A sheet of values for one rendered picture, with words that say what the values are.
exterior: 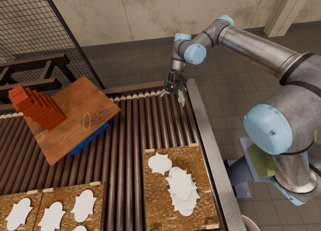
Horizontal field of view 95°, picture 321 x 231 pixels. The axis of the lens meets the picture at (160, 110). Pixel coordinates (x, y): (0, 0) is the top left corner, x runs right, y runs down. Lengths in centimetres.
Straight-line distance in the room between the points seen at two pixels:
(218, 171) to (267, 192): 115
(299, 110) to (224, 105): 194
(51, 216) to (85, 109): 61
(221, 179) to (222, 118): 134
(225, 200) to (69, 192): 85
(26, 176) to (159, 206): 85
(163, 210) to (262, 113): 68
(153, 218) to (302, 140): 71
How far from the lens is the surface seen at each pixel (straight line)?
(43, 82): 158
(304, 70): 49
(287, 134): 41
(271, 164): 98
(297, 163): 59
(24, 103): 104
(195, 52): 60
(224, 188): 96
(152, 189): 91
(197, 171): 92
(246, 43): 58
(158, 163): 92
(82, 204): 102
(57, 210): 109
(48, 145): 114
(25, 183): 130
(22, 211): 121
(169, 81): 74
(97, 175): 104
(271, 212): 205
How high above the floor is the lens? 183
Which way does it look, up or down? 57 degrees down
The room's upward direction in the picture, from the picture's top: 10 degrees counter-clockwise
